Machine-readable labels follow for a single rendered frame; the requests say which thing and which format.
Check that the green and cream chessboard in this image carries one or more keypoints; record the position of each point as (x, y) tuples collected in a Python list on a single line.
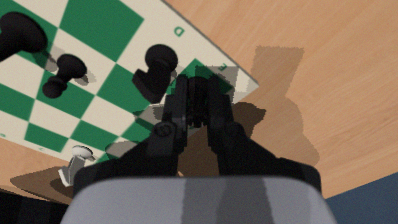
[(103, 110)]

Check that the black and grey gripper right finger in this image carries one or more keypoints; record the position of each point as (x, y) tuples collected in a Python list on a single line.
[(237, 154)]

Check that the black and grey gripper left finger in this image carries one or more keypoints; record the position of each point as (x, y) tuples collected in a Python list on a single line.
[(157, 155)]

